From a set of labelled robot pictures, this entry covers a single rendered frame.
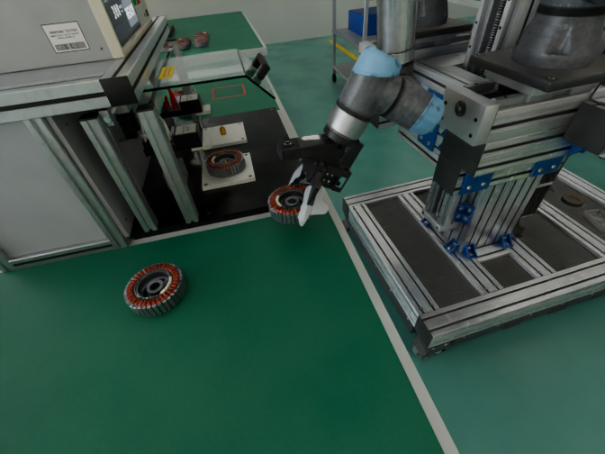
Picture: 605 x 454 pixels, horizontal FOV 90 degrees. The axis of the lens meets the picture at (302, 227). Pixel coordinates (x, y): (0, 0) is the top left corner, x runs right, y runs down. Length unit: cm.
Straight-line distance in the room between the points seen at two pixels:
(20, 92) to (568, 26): 98
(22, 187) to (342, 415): 72
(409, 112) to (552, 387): 122
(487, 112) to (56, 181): 88
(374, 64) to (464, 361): 119
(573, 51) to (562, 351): 116
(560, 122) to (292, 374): 80
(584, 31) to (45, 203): 111
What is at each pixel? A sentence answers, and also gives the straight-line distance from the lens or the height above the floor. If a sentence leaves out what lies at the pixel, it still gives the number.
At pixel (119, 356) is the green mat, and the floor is 75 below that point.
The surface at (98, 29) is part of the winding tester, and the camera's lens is 77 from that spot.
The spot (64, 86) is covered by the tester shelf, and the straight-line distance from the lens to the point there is 67.
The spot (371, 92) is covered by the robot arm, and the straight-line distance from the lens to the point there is 59.
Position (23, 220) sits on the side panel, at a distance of 87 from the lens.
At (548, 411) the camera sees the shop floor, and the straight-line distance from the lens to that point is 151.
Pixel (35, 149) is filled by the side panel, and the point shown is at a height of 101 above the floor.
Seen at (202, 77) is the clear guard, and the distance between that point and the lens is 74.
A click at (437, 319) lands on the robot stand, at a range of 125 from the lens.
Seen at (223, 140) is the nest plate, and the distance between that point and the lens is 112.
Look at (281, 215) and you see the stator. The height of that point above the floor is 83.
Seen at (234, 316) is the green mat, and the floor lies 75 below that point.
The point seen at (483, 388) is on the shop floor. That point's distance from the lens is 145.
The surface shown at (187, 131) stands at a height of 92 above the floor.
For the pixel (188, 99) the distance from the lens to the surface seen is 110.
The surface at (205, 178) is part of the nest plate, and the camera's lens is 92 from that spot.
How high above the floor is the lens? 126
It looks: 43 degrees down
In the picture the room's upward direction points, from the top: 5 degrees counter-clockwise
